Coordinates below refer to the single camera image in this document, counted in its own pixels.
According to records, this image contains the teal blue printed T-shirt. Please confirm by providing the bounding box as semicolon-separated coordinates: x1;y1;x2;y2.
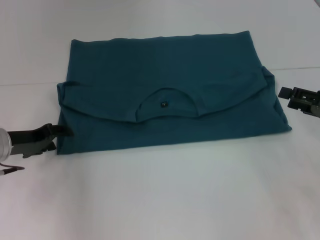
56;30;293;156

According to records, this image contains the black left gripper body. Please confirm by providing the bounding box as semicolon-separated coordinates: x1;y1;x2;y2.
6;124;55;159

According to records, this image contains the left gripper cable with plug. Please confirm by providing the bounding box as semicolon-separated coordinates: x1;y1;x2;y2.
0;162;25;176

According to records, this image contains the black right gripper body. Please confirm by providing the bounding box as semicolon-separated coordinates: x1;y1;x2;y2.
302;90;320;116

